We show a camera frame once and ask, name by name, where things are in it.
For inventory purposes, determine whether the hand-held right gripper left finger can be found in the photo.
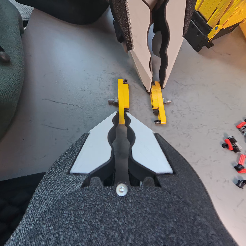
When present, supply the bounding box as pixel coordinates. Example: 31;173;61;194
69;111;118;186

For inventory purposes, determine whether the person's green hoodie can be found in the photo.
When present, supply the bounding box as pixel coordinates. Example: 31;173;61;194
0;0;25;140

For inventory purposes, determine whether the yellow lego beam assembly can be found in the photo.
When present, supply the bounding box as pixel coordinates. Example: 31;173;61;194
150;81;172;125
108;78;129;124

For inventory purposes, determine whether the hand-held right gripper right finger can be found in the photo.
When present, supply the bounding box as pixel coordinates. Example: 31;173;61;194
125;112;174;186

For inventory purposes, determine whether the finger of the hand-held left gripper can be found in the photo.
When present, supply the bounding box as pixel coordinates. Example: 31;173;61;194
125;0;153;93
154;0;187;89

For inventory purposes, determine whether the pile of small lego parts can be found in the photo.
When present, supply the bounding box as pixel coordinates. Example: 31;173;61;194
222;120;246;189

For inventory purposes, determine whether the yellow black lego truck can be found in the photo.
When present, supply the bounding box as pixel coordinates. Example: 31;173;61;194
185;0;246;52

